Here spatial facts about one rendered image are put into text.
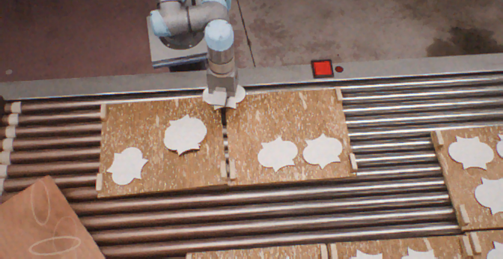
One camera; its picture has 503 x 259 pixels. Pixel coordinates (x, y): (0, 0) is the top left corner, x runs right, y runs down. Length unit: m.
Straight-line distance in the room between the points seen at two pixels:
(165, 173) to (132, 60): 1.61
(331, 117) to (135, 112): 0.68
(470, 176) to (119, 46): 2.25
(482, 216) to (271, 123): 0.72
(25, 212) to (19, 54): 1.96
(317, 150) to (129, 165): 0.61
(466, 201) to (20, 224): 1.33
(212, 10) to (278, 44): 1.75
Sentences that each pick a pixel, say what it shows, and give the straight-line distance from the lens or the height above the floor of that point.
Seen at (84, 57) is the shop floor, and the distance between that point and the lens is 3.21.
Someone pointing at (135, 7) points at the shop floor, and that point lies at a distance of 3.42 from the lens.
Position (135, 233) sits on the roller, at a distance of 1.55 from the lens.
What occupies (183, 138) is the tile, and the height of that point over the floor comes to 0.97.
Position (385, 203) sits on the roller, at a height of 0.92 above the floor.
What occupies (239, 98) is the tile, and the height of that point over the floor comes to 1.08.
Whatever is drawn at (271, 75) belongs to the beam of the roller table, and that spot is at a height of 0.92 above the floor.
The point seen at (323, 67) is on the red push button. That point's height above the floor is 0.93.
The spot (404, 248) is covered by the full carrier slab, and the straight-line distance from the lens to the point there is 1.54.
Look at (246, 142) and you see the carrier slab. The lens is 1.62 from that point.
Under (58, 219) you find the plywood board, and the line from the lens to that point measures 1.49.
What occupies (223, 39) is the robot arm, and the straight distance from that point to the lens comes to 1.29.
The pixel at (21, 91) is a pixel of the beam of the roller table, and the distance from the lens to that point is 1.94.
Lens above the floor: 2.35
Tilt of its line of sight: 58 degrees down
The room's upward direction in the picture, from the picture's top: straight up
